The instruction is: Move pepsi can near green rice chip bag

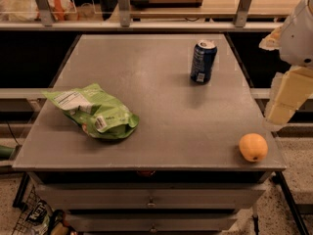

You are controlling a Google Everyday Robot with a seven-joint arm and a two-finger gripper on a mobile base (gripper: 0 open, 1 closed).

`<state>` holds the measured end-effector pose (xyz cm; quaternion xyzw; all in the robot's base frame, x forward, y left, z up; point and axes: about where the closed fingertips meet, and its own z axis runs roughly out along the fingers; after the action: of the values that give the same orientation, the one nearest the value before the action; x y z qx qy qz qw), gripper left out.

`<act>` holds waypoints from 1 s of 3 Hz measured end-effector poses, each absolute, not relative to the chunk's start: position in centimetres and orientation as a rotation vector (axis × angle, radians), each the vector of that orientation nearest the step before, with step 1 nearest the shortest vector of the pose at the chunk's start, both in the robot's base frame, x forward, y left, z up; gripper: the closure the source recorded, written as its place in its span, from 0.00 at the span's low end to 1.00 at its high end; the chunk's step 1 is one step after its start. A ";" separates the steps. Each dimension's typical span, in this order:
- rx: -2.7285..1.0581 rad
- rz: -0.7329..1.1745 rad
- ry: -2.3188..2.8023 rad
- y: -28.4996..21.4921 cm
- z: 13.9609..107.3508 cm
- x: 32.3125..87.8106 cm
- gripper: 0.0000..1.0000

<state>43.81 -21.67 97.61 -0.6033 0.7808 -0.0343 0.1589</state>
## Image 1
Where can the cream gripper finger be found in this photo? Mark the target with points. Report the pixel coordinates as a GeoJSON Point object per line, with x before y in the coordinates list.
{"type": "Point", "coordinates": [288, 93]}
{"type": "Point", "coordinates": [272, 41]}

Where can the blue pepsi can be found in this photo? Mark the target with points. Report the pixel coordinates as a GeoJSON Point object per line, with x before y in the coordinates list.
{"type": "Point", "coordinates": [203, 58]}

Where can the grey drawer cabinet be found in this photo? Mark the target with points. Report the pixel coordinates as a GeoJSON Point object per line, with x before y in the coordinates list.
{"type": "Point", "coordinates": [180, 171]}

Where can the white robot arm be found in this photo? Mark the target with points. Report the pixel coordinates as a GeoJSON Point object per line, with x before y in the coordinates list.
{"type": "Point", "coordinates": [297, 36]}

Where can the green object at left edge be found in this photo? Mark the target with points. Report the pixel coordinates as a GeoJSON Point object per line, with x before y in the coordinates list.
{"type": "Point", "coordinates": [6, 152]}

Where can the green rice chip bag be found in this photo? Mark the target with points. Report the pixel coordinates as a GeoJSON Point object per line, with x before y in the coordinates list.
{"type": "Point", "coordinates": [99, 114]}

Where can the orange fruit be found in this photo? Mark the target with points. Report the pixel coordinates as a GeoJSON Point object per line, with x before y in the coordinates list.
{"type": "Point", "coordinates": [253, 147]}

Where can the white plastic bag on shelf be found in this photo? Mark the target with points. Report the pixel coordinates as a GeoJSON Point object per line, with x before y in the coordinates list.
{"type": "Point", "coordinates": [27, 10]}

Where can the wire basket with items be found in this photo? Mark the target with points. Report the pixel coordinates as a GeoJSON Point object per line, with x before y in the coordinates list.
{"type": "Point", "coordinates": [37, 218]}

